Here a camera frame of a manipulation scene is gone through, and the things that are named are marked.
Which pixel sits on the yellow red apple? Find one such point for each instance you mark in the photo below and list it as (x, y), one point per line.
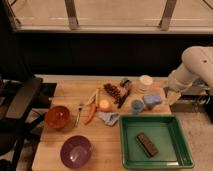
(105, 106)

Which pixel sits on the silver fork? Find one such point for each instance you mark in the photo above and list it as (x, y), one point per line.
(81, 105)

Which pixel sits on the black office chair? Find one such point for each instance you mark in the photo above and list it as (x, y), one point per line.
(14, 129)

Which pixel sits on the light blue crumpled cloth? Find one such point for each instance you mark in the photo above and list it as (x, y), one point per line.
(109, 118)

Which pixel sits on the black marker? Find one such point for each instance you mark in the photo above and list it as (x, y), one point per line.
(121, 102)

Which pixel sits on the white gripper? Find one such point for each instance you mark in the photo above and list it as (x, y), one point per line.
(172, 97)

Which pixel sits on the green plastic tray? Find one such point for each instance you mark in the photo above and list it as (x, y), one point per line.
(165, 132)

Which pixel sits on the purple bowl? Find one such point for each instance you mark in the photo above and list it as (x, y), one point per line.
(76, 151)

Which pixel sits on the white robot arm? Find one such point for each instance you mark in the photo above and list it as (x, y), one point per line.
(197, 63)

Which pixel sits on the orange bowl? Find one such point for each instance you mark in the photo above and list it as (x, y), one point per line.
(57, 117)

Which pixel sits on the orange carrot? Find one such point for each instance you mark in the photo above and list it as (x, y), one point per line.
(91, 114)

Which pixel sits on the dark brown rectangular block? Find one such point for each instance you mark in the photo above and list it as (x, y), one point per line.
(147, 145)

